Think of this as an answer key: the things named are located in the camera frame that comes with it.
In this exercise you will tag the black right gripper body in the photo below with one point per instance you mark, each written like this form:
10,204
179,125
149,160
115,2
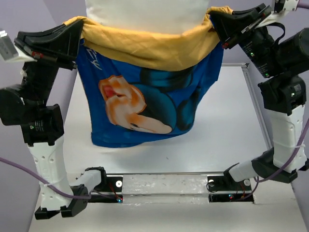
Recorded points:
261,45

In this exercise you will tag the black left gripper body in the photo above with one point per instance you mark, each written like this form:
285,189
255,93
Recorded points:
39,76

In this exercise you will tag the white pillow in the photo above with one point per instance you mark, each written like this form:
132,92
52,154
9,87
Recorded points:
161,16

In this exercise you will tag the yellow pillowcase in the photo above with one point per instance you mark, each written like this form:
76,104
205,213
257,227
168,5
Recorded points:
145,86

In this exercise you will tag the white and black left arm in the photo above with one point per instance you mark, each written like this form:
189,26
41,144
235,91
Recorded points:
25,105

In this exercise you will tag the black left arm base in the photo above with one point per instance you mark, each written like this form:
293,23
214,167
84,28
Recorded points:
109,190

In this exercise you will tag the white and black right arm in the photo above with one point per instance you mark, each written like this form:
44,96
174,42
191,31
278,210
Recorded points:
280,61

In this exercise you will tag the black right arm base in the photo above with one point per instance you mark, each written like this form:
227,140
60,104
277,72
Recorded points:
223,189

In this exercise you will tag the white front board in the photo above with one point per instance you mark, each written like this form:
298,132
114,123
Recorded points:
275,210

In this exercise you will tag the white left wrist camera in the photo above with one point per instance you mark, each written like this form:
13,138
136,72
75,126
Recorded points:
10,52

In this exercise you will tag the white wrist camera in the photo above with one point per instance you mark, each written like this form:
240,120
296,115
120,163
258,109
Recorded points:
280,10
10,52

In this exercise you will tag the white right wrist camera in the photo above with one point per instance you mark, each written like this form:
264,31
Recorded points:
280,10

